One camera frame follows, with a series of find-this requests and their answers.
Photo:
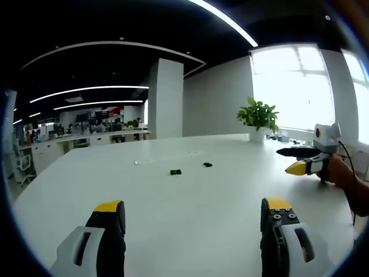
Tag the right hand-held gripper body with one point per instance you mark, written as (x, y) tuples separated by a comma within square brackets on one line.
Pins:
[(326, 139)]

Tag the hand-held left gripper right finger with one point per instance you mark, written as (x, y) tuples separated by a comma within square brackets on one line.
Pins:
[(288, 239)]

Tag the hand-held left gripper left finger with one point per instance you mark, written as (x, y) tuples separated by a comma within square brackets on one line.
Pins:
[(89, 239)]

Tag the black plastic buckle pronged part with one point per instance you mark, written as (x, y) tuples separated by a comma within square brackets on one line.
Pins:
[(207, 165)]

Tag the black plastic buckle socket part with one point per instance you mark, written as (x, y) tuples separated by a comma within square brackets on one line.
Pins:
[(175, 172)]

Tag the person's right hand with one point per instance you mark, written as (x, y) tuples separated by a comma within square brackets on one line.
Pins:
[(335, 170)]

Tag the blue box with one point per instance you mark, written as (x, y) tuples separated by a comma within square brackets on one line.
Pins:
[(284, 137)]

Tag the white plant pot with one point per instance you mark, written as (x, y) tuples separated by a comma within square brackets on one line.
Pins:
[(256, 134)]

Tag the green potted plant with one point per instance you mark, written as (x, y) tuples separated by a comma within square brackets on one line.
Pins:
[(258, 115)]

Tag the white office counter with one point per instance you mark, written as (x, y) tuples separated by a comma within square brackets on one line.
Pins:
[(86, 141)]

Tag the white office chair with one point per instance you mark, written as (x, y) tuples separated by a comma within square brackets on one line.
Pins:
[(23, 164)]

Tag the white square pillar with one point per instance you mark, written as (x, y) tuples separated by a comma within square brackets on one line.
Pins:
[(165, 98)]

